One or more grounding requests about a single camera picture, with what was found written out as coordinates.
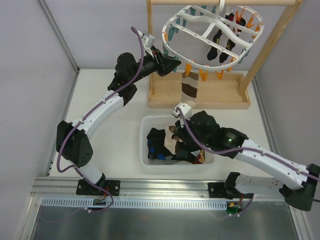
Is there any beige brown patterned sock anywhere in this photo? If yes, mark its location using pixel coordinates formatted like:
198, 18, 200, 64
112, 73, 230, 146
181, 72, 199, 108

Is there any white plastic sock hanger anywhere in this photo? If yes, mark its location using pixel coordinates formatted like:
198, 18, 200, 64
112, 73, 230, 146
162, 0, 265, 73

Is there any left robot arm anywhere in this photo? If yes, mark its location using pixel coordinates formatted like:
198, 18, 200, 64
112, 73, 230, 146
56, 46, 181, 195

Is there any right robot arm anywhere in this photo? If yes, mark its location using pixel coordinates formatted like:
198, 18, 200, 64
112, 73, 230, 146
172, 107, 320, 212

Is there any wooden hanger stand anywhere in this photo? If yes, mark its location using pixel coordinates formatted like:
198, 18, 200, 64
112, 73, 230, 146
146, 0, 301, 110

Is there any orange clothespin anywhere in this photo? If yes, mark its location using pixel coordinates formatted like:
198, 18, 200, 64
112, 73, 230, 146
184, 63, 193, 77
235, 7, 246, 26

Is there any teal clothespin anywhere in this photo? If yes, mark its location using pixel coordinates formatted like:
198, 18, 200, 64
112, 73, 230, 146
189, 7, 197, 16
166, 24, 176, 42

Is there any black blue patterned sock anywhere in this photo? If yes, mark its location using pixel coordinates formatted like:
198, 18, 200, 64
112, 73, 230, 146
146, 127, 175, 160

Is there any white plastic laundry basket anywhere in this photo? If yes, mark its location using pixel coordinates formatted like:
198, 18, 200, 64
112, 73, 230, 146
139, 115, 216, 176

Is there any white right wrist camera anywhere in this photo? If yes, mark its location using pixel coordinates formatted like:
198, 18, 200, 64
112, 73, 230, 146
172, 102, 193, 119

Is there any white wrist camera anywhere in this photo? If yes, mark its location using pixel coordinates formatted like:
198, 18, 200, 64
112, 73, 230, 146
138, 30, 156, 55
172, 102, 193, 119

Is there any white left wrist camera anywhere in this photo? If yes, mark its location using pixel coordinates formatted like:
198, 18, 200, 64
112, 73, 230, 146
138, 30, 156, 55

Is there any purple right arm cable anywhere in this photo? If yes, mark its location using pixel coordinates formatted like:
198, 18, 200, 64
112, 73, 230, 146
178, 107, 320, 181

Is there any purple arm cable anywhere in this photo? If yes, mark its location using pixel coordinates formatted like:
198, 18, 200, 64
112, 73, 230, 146
56, 25, 145, 173
178, 107, 320, 181

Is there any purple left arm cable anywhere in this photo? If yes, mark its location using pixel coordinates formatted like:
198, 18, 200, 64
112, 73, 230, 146
56, 25, 145, 173

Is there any aluminium mounting rail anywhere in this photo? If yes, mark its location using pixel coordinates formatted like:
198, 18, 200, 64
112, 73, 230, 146
29, 176, 301, 201

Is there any white slotted cable duct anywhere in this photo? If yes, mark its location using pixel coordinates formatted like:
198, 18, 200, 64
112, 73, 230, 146
41, 197, 227, 211

